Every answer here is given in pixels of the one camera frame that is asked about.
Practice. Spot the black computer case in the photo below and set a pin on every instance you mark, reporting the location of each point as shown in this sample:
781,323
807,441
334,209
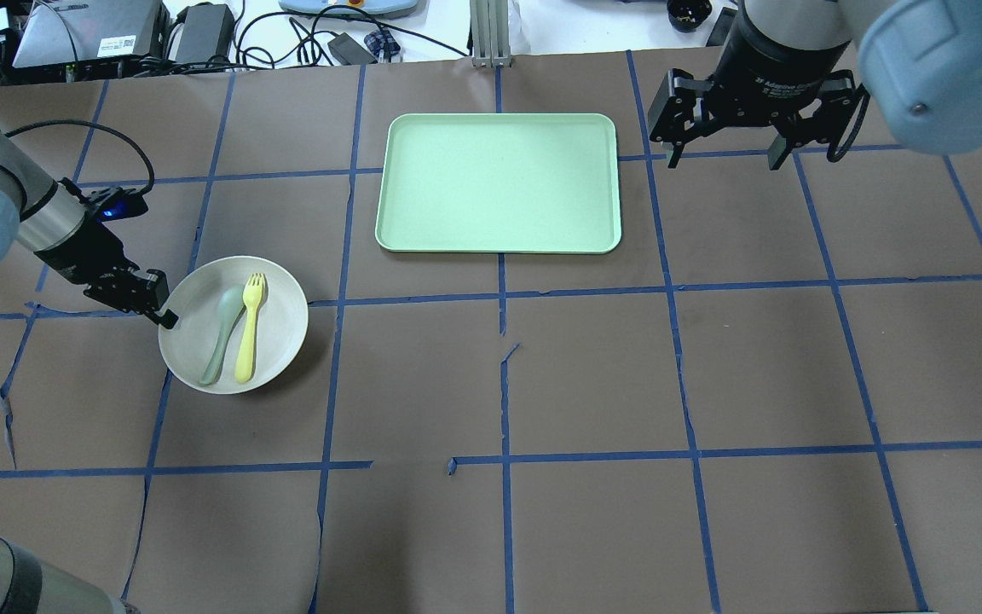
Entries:
83,33

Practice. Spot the black power adapter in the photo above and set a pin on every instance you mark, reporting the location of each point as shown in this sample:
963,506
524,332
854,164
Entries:
206,34

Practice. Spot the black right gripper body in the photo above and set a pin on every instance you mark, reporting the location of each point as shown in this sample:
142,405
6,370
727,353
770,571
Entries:
771,53

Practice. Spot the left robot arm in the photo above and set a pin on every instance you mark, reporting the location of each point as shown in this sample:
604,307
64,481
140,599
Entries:
23,184

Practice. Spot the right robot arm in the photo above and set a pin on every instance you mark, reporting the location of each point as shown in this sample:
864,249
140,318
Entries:
921,61

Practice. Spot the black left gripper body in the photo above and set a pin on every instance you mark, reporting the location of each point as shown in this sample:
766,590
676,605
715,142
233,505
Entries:
84,257

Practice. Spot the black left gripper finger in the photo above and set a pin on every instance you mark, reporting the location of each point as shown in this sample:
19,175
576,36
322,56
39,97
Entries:
166,319

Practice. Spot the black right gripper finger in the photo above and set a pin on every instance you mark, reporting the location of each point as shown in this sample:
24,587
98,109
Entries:
674,153
779,151

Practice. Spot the aluminium frame post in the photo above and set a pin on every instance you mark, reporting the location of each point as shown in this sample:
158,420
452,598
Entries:
490,33

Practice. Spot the white round plate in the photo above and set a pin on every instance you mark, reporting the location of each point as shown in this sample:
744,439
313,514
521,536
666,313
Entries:
240,321

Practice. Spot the light green tray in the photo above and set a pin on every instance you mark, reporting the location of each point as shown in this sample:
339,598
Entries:
500,183

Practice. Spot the yellow plastic fork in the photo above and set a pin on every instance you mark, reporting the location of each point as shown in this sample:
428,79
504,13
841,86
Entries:
252,299

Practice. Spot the grey-green plastic spoon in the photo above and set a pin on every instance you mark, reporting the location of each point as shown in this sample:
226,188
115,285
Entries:
228,311

